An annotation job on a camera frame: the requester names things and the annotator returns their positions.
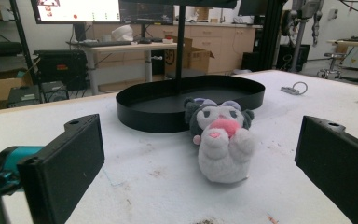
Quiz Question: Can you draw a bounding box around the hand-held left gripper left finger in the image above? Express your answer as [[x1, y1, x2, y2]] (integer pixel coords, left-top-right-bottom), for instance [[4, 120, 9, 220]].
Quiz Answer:
[[16, 113, 106, 224]]

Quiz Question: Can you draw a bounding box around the black stand with oval tray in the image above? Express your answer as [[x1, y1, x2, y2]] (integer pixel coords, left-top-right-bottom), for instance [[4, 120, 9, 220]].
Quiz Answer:
[[115, 0, 266, 134]]

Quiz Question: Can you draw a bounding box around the black computer tower with sticker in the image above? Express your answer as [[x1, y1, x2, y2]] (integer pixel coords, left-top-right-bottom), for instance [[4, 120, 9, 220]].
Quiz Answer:
[[7, 84, 42, 109]]

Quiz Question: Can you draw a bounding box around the white plastic bag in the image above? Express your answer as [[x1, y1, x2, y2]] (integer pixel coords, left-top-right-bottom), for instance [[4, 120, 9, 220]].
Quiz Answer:
[[111, 24, 135, 42]]

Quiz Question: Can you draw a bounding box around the white foam mat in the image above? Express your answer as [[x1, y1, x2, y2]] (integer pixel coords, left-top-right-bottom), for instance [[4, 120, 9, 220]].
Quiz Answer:
[[0, 69, 358, 224]]

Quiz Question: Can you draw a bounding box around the chrome stool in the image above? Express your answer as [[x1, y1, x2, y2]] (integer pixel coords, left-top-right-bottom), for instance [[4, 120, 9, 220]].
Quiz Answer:
[[316, 51, 347, 80]]

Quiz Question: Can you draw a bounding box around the black metal shelf rack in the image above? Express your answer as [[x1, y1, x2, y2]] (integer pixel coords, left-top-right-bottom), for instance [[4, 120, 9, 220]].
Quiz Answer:
[[0, 0, 39, 87]]

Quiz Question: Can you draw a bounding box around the flat cardboard box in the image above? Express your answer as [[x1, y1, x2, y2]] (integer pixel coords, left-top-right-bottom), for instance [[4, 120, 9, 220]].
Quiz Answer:
[[0, 73, 34, 112]]

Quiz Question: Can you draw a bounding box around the grey and white plush toy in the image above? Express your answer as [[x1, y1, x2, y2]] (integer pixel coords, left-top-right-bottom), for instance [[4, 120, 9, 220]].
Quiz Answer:
[[183, 96, 257, 185]]

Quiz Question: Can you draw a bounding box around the white-legged desk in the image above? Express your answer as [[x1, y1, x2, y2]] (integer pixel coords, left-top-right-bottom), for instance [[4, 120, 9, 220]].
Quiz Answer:
[[82, 41, 179, 96]]

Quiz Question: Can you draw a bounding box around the lit computer monitor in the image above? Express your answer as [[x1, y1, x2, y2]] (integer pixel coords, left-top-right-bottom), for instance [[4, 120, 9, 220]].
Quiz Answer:
[[30, 0, 122, 25]]

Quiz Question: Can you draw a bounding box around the black equipment case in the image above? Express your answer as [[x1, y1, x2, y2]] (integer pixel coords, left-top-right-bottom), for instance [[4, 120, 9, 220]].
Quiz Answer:
[[33, 49, 89, 91]]

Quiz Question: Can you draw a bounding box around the open cardboard box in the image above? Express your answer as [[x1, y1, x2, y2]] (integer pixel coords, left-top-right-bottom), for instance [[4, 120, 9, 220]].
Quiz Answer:
[[163, 35, 215, 75]]

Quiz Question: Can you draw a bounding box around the black keyboard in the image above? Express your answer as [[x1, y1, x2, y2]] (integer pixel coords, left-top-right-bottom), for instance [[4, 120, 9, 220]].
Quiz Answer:
[[79, 40, 133, 49]]

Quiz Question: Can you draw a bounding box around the black metal frame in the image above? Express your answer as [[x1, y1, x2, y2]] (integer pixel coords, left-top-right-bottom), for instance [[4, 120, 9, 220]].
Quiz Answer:
[[241, 0, 288, 72]]

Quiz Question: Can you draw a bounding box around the black bag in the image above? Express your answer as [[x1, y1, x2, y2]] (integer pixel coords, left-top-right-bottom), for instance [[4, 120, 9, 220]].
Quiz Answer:
[[0, 41, 23, 57]]

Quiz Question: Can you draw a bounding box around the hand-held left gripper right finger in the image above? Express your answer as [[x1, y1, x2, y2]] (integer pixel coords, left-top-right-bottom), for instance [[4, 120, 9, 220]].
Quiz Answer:
[[294, 115, 358, 224]]

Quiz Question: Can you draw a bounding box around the light wooden table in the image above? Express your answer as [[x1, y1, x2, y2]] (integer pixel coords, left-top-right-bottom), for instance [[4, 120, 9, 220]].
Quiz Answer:
[[326, 36, 358, 88]]

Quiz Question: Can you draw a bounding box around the dark computer monitor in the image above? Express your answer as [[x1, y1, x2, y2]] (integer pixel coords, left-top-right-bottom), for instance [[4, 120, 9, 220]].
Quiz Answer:
[[118, 0, 175, 26]]

